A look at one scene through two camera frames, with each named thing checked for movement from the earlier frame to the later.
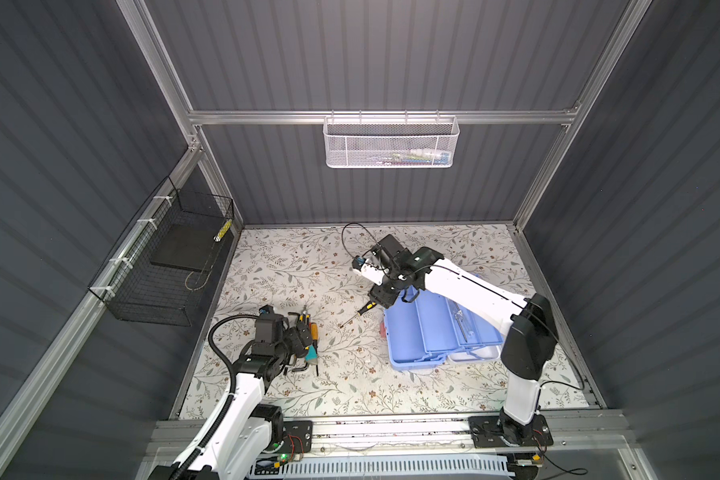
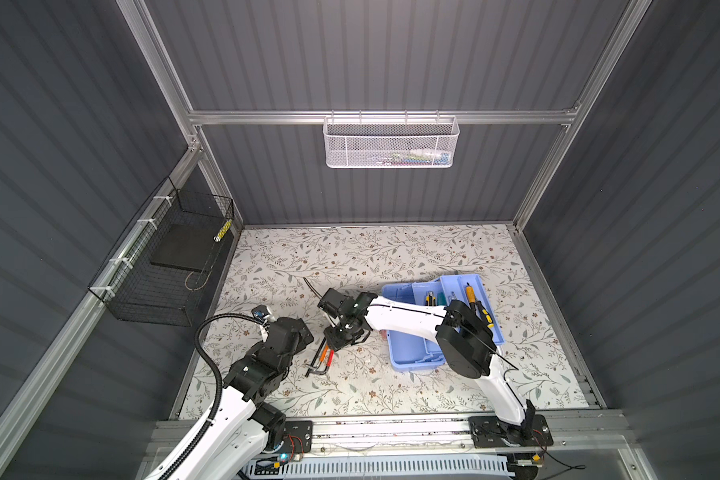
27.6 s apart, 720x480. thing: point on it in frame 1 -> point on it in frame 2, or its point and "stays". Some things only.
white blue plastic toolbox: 424,329 stays
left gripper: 301,331 stays
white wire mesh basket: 391,142 stays
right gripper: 381,298 -> 333,341
